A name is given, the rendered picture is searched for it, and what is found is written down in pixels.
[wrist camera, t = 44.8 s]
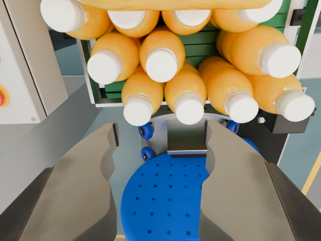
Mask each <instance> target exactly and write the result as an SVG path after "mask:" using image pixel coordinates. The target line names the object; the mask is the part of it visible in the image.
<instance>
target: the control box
mask: <svg viewBox="0 0 321 241"><path fill-rule="evenodd" d="M0 92H1V94H2V96H3V104H2V105H1V106H0V124H20V123H41V122H42V121H43V120H44V119H45V118H46V117H47V116H48V115H50V114H51V113H52V112H53V111H54V110H55V109H56V108H58V107H59V106H60V105H61V104H62V103H63V102H64V101H66V100H67V99H68V95H67V92H66V88H65V85H64V81H63V78H62V74H61V71H60V68H59V65H58V62H57V58H56V55H55V52H54V48H53V44H52V41H51V38H50V35H49V31H48V28H47V25H46V22H45V20H44V19H43V17H42V14H41V4H40V1H39V0H0Z"/></svg>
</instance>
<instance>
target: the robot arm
mask: <svg viewBox="0 0 321 241"><path fill-rule="evenodd" d="M203 143H204V144H206V147H207V155H206V166H205V168H206V170H207V172H208V173H209V175H210V176H209V177H208V178H207V179H206V180H205V181H204V182H203V184H202V194H201V206H200V218H199V231H198V234H199V238H200V240H201V241H321V212H320V211H319V210H318V209H317V208H316V207H315V206H314V205H313V204H312V203H311V202H310V200H309V199H308V198H307V197H306V196H305V195H304V194H303V193H302V192H301V191H300V190H299V189H298V188H297V187H296V185H295V184H294V183H293V182H292V181H291V180H290V179H289V178H288V177H287V176H286V175H285V174H284V173H283V172H282V170H281V169H280V168H279V167H278V166H277V165H276V164H275V163H268V162H267V161H266V160H265V159H264V158H263V157H262V156H261V154H260V153H259V152H258V151H257V150H256V149H254V148H253V147H252V146H251V145H250V144H248V143H247V142H246V141H244V140H243V139H242V138H240V137H239V136H237V135H236V134H235V133H233V132H232V131H230V130H229V129H227V128H226V127H225V126H223V125H222V124H220V123H218V122H217V121H215V120H212V119H210V120H205V125H204V138H203ZM117 146H119V128H118V123H114V122H108V123H106V124H104V125H103V126H101V127H100V128H98V129H97V130H96V131H94V132H93V133H91V134H90V135H89V136H87V137H85V138H84V139H83V140H81V141H80V142H79V143H77V144H76V145H75V146H74V147H72V148H71V149H70V150H69V151H68V152H67V153H66V154H65V155H64V156H63V157H62V158H61V159H60V160H59V161H58V162H57V163H56V164H55V165H54V166H53V167H47V168H45V169H44V170H43V171H42V172H41V173H40V174H39V175H38V176H37V177H36V178H35V179H34V180H33V181H32V182H31V183H30V184H29V185H28V186H27V187H26V188H25V189H24V190H23V191H22V192H21V193H20V194H19V195H18V196H17V198H16V199H15V200H14V201H13V202H12V203H11V204H10V205H9V206H8V207H7V208H6V209H5V210H4V211H3V212H2V213H1V214H0V241H114V240H115V238H116V235H117V210H116V206H115V202H114V199H113V195H112V190H111V186H110V183H109V179H110V177H111V175H112V174H113V173H114V171H115V165H114V160H113V156H112V154H113V152H114V151H115V149H116V147H117Z"/></svg>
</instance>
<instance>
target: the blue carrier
mask: <svg viewBox="0 0 321 241"><path fill-rule="evenodd" d="M205 166H206V157H190V158H171V155H170V154H167V153H163V154H161V155H158V156H156V157H154V158H152V159H150V160H149V161H147V162H146V163H144V164H143V165H142V166H141V167H139V168H138V169H137V170H136V171H135V173H134V174H133V175H132V176H131V178H130V179H129V181H128V182H127V184H126V186H125V189H124V191H123V195H122V199H121V205H120V215H121V222H122V227H123V231H124V235H125V239H126V241H201V240H200V238H199V234H198V231H199V218H200V206H201V194H202V184H203V182H204V181H205V180H206V179H207V178H208V177H209V176H210V175H209V173H208V172H207V170H206V168H205Z"/></svg>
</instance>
